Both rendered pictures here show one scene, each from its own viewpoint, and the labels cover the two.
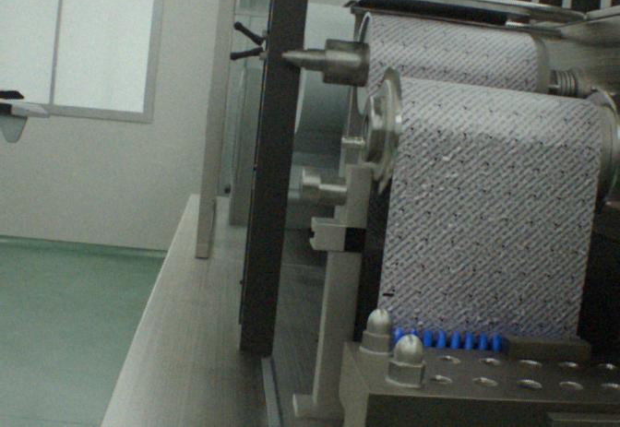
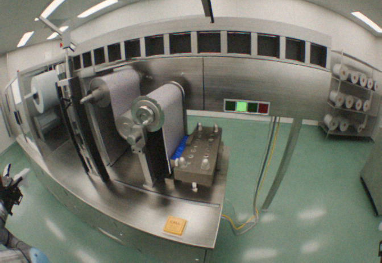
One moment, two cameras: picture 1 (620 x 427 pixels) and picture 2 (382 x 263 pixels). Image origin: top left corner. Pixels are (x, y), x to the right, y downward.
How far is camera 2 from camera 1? 74 cm
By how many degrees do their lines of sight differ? 68
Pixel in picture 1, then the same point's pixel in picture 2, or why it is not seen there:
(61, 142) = not seen: outside the picture
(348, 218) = (145, 141)
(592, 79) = (144, 74)
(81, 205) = not seen: outside the picture
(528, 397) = (215, 152)
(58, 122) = not seen: outside the picture
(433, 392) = (212, 165)
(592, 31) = (140, 63)
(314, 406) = (152, 183)
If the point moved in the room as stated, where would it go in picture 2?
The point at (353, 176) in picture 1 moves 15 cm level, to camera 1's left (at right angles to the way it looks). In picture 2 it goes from (142, 130) to (117, 151)
